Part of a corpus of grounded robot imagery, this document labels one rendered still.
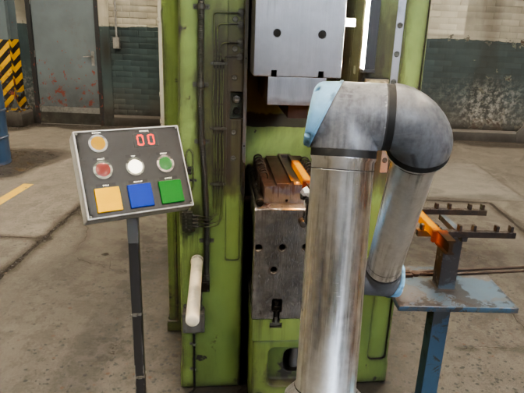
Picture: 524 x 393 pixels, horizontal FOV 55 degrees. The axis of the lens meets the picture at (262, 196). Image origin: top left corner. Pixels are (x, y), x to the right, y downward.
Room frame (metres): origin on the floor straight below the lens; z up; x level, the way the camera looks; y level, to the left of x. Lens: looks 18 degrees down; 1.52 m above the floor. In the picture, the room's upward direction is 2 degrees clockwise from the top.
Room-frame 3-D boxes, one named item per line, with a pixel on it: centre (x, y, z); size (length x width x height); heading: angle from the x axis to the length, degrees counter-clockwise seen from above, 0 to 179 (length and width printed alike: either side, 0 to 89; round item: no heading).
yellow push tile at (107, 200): (1.46, 0.47, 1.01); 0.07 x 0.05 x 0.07; 121
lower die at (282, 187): (1.97, -0.08, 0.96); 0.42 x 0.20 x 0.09; 6
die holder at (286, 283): (1.98, -0.14, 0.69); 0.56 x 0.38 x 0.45; 6
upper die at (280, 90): (1.97, -0.08, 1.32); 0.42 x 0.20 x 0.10; 6
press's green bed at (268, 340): (1.98, -0.14, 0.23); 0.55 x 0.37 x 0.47; 6
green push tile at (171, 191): (1.56, 0.29, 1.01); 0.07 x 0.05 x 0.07; 121
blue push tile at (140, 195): (1.51, 0.38, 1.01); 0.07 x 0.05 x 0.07; 121
